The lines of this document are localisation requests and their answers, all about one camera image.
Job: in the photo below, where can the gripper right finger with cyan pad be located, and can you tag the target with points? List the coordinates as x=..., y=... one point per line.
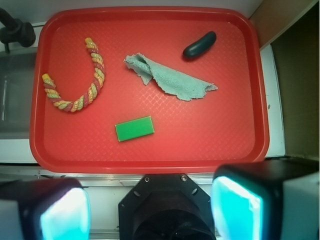
x=268, y=200

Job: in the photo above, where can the teal woven cloth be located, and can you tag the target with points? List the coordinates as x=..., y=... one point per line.
x=170, y=81

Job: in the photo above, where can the black clamp mount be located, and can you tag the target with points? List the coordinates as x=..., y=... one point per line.
x=15, y=31

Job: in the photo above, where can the red plastic tray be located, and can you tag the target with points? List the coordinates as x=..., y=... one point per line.
x=82, y=89

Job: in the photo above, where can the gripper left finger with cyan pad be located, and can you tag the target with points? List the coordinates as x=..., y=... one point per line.
x=44, y=209

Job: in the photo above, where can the dark green plastic pickle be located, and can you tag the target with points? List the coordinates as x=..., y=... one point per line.
x=201, y=46

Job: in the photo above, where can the green rectangular block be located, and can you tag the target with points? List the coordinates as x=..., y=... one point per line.
x=133, y=129

